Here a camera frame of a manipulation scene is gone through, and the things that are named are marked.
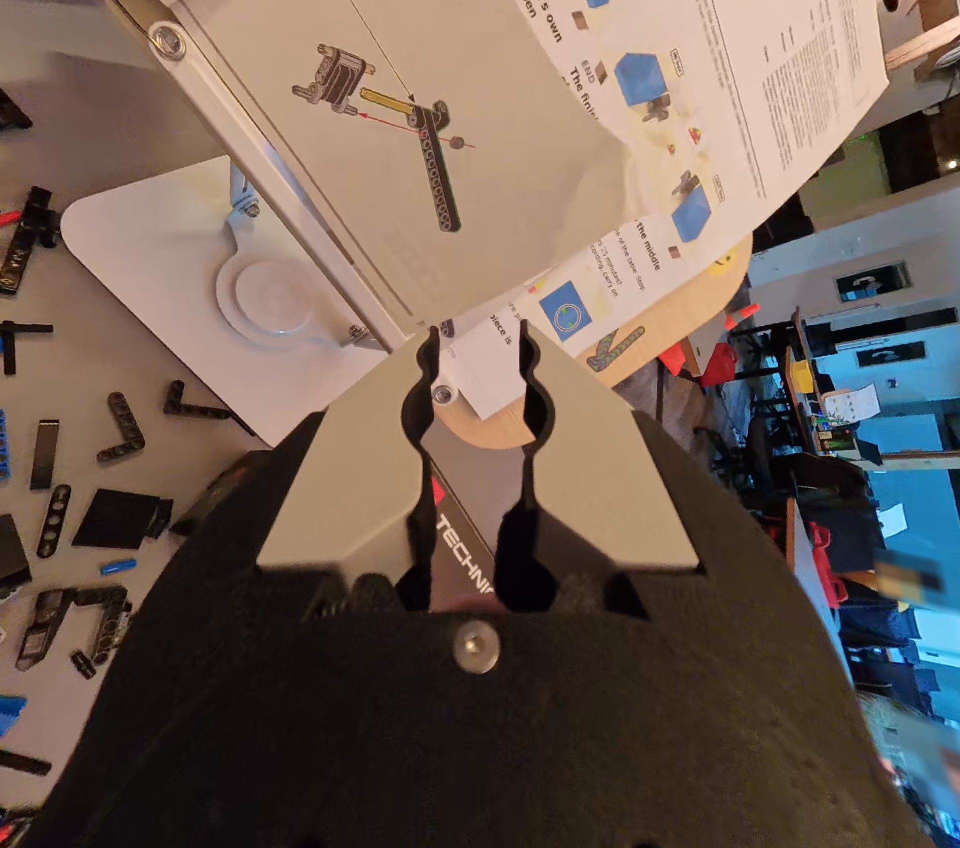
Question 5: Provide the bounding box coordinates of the black curved panel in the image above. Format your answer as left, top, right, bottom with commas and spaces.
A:
0, 514, 33, 598

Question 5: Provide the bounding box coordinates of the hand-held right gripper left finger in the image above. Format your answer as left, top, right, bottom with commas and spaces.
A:
255, 326, 441, 588

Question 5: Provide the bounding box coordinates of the white booklet stand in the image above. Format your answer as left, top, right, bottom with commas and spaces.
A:
45, 0, 755, 452

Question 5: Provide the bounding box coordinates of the instruction booklet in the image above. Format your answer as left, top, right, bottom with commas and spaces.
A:
172, 0, 890, 422

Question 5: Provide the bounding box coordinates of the black bent beam cluster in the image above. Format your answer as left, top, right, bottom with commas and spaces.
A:
15, 585, 132, 680

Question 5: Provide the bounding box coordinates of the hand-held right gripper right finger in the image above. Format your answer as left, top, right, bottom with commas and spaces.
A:
517, 320, 702, 588

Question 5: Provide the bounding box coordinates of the thin black axle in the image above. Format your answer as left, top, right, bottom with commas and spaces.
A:
0, 319, 55, 377

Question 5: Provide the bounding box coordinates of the black flat panel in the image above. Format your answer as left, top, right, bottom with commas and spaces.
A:
71, 488, 175, 551

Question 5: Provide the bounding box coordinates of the red object under table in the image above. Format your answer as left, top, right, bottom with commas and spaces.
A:
658, 338, 740, 388

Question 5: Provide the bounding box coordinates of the pile of black beams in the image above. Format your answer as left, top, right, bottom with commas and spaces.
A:
0, 86, 256, 560

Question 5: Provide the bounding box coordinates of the building set box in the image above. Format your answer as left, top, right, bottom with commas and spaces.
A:
168, 439, 530, 613

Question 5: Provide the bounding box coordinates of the black frame subassembly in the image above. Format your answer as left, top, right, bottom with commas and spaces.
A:
0, 186, 61, 298

